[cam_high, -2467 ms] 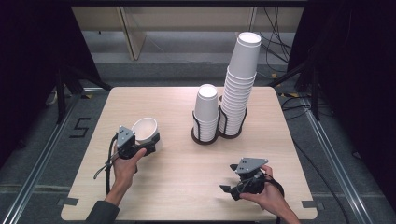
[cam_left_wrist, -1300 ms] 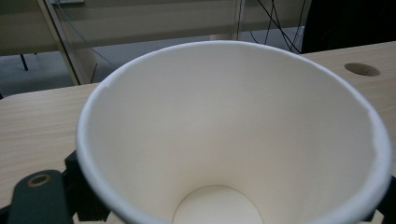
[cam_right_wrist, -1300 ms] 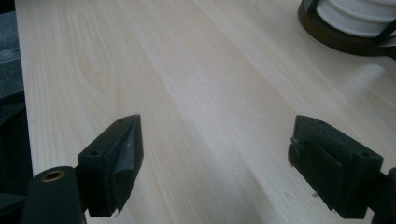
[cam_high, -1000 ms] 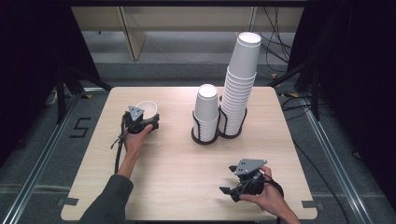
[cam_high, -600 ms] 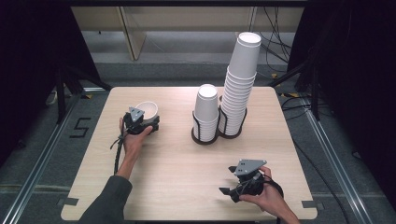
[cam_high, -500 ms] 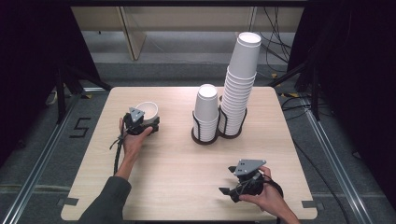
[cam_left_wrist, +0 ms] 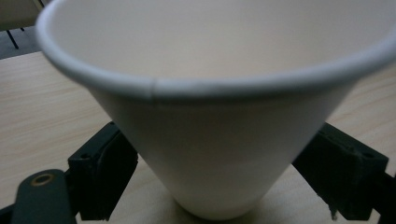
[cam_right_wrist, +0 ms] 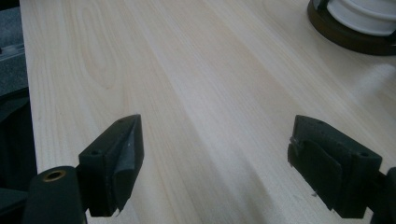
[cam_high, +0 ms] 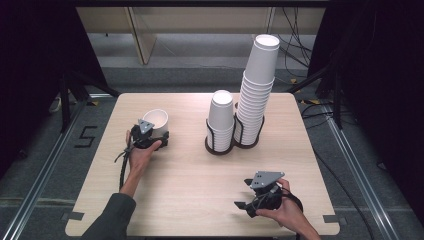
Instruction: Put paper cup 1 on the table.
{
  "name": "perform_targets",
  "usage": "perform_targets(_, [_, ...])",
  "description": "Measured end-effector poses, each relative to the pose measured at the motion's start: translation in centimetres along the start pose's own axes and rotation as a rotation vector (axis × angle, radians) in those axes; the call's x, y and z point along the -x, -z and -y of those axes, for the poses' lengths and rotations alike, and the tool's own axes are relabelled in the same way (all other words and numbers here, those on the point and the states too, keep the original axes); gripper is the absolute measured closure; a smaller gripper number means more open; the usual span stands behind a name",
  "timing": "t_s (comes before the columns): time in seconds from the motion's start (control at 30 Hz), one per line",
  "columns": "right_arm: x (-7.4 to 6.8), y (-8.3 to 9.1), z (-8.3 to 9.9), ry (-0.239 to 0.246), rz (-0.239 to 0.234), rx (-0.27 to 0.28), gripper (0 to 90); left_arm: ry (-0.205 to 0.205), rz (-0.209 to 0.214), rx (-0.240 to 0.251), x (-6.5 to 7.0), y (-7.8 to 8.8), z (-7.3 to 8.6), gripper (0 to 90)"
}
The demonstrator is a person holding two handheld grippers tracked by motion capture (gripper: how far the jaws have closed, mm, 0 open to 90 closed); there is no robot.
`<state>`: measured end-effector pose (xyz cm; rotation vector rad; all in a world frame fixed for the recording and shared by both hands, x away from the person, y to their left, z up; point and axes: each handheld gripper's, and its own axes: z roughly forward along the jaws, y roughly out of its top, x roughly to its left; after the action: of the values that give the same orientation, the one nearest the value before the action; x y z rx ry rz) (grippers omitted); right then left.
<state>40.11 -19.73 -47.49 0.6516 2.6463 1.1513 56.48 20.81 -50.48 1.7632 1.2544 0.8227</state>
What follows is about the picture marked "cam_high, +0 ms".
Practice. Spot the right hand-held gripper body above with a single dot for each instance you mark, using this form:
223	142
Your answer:
265	196

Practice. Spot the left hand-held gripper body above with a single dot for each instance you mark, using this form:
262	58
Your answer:
141	136

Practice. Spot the single white paper cup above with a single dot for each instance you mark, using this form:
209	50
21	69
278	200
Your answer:
156	120

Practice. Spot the short stack of paper cups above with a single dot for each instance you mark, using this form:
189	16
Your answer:
220	113

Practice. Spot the tall stack of paper cups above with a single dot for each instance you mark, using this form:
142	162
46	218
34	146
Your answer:
260	66

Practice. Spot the person's left hand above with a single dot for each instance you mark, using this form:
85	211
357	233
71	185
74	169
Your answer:
140	160

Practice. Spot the person's right hand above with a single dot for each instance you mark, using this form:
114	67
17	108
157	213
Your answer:
286	213

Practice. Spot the grey tape strip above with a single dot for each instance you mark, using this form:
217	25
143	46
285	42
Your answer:
334	219

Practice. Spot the black metal stand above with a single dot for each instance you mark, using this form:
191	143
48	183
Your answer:
65	106
336	100

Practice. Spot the beige wooden cabinet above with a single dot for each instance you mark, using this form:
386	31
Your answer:
146	43

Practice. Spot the black curtain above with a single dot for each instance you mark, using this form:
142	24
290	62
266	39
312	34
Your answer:
36	50
383	66

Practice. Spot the aluminium floor rail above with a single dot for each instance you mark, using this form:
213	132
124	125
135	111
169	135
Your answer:
40	186
366	186

